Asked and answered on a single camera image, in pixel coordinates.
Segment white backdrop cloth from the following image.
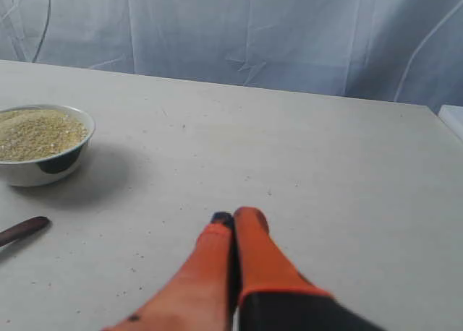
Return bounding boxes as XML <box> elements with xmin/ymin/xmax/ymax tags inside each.
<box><xmin>1</xmin><ymin>0</ymin><xmax>462</xmax><ymax>111</ymax></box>

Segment white bowl with blue pattern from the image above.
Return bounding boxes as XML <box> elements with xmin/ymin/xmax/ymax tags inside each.
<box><xmin>1</xmin><ymin>104</ymin><xmax>95</xmax><ymax>187</ymax></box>

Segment brown wooden spoon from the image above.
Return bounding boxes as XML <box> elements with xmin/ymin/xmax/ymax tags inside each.
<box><xmin>0</xmin><ymin>216</ymin><xmax>51</xmax><ymax>247</ymax></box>

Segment yellow grains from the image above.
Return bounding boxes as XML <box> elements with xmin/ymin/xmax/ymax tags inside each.
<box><xmin>1</xmin><ymin>109</ymin><xmax>88</xmax><ymax>162</ymax></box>

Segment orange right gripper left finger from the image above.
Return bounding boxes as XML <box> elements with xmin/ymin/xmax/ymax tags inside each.
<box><xmin>107</xmin><ymin>212</ymin><xmax>234</xmax><ymax>330</ymax></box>

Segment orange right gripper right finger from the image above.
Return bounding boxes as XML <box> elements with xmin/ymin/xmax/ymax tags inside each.
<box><xmin>234</xmin><ymin>207</ymin><xmax>380</xmax><ymax>330</ymax></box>

